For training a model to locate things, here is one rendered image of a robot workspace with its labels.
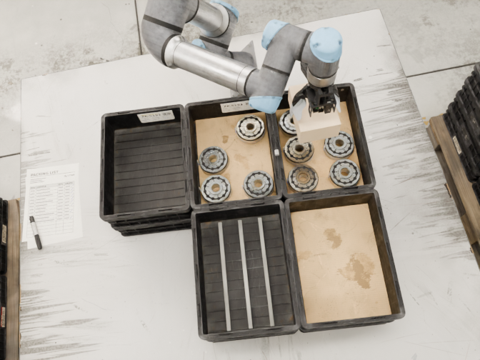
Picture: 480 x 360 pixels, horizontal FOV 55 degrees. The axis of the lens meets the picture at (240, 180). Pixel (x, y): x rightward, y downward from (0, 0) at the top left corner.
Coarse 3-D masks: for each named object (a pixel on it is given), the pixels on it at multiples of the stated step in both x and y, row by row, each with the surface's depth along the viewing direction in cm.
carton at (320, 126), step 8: (296, 88) 139; (304, 112) 136; (312, 112) 136; (336, 112) 135; (296, 120) 136; (304, 120) 135; (312, 120) 135; (320, 120) 134; (328, 120) 134; (336, 120) 134; (296, 128) 140; (304, 128) 134; (312, 128) 134; (320, 128) 133; (328, 128) 134; (336, 128) 135; (304, 136) 137; (312, 136) 138; (320, 136) 139; (328, 136) 140
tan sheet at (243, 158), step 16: (208, 128) 169; (224, 128) 169; (208, 144) 167; (224, 144) 166; (240, 144) 166; (256, 144) 165; (240, 160) 164; (256, 160) 163; (208, 176) 162; (224, 176) 162; (240, 176) 161; (272, 176) 160; (240, 192) 159; (272, 192) 158
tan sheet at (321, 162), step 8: (344, 104) 169; (280, 112) 170; (344, 112) 167; (344, 120) 166; (344, 128) 165; (280, 136) 166; (352, 136) 164; (320, 144) 163; (336, 144) 163; (320, 152) 162; (352, 152) 161; (312, 160) 161; (320, 160) 161; (328, 160) 161; (352, 160) 160; (288, 168) 161; (320, 168) 160; (328, 168) 160; (320, 176) 159; (328, 176) 159; (360, 176) 158; (320, 184) 158; (328, 184) 158; (360, 184) 157; (288, 192) 158
